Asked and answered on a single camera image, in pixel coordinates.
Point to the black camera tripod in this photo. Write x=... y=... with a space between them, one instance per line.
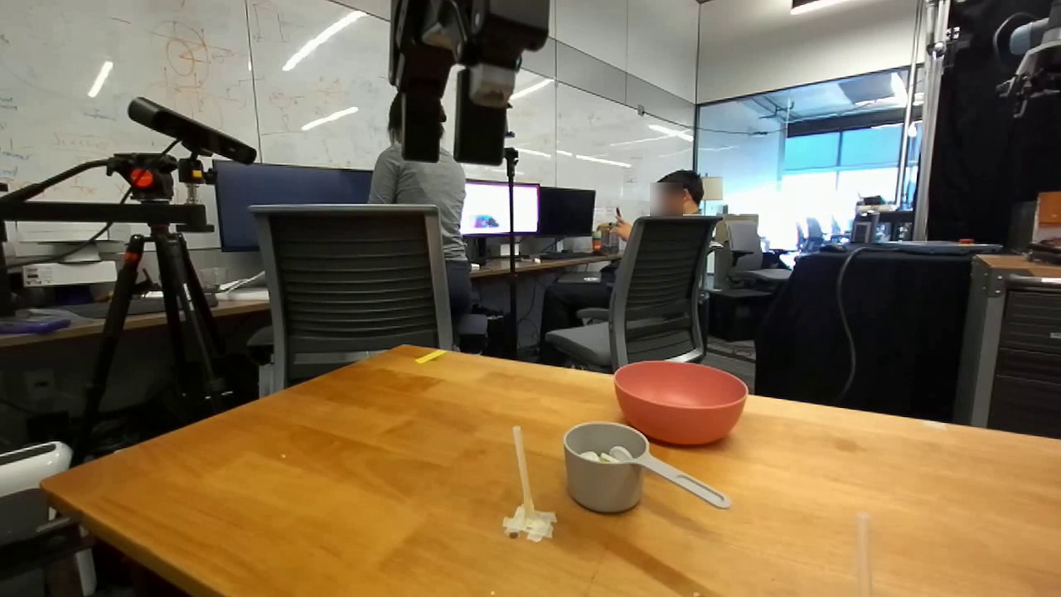
x=164 y=200

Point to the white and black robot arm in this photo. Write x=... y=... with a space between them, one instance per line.
x=471 y=39

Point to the grey metal drawer cabinet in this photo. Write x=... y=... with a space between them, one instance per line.
x=1012 y=345

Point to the computer monitor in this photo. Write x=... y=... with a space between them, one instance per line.
x=500 y=205

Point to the standing person grey shirt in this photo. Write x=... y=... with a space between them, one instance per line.
x=409 y=179

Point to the white stick with glue blob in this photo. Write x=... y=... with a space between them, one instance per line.
x=527 y=518

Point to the black stereo camera bar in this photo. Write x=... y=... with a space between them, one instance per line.
x=186 y=130

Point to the pink bowl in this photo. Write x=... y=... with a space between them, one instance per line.
x=682 y=402

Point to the grey mesh office chair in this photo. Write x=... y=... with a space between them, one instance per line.
x=350 y=278

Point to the seated person dark hair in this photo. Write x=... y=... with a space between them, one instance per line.
x=678 y=193

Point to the clear stick at table edge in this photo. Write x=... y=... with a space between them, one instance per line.
x=863 y=555

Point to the grey measuring cup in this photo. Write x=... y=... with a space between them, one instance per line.
x=616 y=488

